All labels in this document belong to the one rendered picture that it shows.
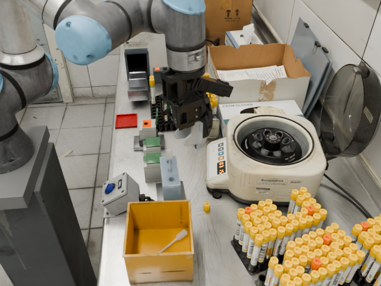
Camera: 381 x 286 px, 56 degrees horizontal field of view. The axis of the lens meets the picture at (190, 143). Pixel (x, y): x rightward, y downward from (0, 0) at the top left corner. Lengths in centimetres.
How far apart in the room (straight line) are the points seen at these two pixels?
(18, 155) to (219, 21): 108
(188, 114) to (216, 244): 30
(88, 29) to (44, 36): 219
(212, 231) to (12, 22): 66
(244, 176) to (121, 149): 40
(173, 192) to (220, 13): 106
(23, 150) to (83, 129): 166
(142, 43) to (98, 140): 133
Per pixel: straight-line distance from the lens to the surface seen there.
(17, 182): 100
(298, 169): 86
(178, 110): 70
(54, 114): 289
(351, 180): 106
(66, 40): 61
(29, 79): 101
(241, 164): 85
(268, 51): 135
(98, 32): 59
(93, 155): 243
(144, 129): 102
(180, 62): 68
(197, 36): 66
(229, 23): 173
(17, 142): 102
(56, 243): 119
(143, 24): 69
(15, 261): 129
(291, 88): 116
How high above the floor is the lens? 156
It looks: 40 degrees down
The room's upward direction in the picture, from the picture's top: straight up
